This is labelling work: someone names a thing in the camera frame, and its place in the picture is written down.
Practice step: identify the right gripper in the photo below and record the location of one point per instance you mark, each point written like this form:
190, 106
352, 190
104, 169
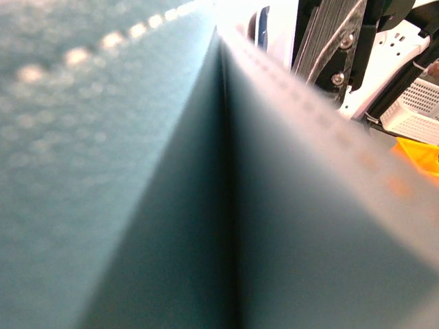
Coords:
337, 39

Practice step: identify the blue credit card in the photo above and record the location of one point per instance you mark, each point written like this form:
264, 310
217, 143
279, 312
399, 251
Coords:
258, 28

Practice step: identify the blue leather card holder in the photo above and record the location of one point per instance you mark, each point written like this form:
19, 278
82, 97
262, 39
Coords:
159, 171

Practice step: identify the yellow bin outside table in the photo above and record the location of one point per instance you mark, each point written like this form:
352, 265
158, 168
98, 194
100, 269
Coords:
424, 157

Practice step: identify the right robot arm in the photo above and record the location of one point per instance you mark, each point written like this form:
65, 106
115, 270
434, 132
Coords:
358, 105

